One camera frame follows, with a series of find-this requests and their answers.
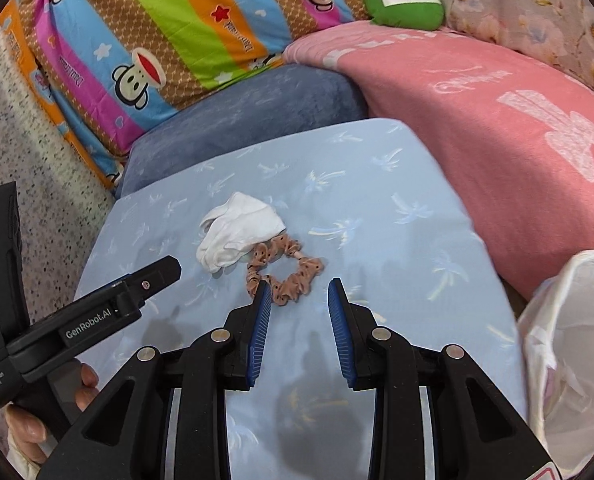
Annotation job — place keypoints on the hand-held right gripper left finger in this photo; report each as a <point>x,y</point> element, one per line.
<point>258,330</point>

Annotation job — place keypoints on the speckled white bed sheet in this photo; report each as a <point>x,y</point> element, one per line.
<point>32,140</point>

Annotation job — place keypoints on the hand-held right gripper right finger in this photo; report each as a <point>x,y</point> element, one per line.
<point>339,330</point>

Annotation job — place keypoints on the green plush cushion white tick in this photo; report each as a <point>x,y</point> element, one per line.
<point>402,12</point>

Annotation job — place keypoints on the grey floral blanket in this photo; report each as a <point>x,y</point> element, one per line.
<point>527,5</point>

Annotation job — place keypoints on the white mesh basket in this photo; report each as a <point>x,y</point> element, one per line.
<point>572,360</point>

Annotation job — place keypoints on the white sock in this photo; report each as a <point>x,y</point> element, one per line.
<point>237,230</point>

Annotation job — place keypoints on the pink blanket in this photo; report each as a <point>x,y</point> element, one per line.
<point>452,125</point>

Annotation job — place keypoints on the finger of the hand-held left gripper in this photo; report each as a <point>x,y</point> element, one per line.
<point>154,280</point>

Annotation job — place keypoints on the blue-grey pillow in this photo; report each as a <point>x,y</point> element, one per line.
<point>237,120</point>

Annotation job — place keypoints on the striped monkey print quilt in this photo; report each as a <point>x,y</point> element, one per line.
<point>167,25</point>

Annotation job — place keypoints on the brown dotted scrunchie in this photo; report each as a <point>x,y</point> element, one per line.
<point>297,285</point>

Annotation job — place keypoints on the person's left hand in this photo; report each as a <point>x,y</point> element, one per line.
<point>24,425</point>

